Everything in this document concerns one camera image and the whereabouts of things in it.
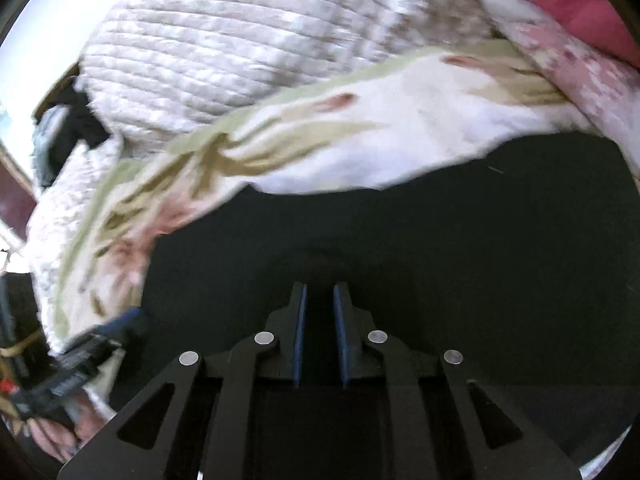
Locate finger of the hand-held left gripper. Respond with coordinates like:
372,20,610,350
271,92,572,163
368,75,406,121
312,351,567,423
65,307,151,363

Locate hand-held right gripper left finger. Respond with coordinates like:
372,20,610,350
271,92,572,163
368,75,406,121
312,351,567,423
57,281,308,480

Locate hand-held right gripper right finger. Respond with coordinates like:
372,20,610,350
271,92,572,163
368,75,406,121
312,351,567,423
332,282,583,480

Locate black pants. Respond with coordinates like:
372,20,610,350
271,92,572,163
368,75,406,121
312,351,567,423
132,132,636,480

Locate person's left hand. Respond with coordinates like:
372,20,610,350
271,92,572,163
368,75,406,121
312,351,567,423
27,397,108,463

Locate white fleece blanket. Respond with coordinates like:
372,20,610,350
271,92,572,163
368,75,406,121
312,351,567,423
42,42,633,480

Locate pile of dark clothes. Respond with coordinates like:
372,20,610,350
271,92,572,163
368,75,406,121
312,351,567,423
32,77,113,186

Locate white quilted bedspread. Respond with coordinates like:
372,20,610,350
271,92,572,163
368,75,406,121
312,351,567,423
25,0,511,271

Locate pink floral comforter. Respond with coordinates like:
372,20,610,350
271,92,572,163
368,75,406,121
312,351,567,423
460,0,640,181

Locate wooden frame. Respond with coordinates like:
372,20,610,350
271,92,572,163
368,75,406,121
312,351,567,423
0,150,38,203

